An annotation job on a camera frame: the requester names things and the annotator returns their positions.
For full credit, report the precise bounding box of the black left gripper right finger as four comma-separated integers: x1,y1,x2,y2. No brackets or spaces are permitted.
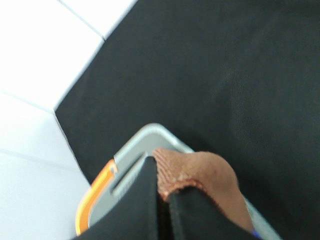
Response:
168,187,257,240

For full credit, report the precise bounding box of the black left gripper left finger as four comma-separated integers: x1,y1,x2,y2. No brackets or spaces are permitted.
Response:
75,156,159,240

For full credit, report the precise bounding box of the brown towel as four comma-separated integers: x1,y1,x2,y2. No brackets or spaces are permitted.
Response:
153,148,254,233

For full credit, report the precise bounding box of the grey perforated plastic basket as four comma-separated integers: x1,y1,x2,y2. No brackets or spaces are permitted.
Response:
87,123,280,240

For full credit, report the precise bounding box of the black table cloth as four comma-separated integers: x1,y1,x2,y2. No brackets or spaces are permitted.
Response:
55,0,320,240

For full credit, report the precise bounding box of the orange basket handle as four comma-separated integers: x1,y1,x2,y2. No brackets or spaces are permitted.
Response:
75,159,118,236

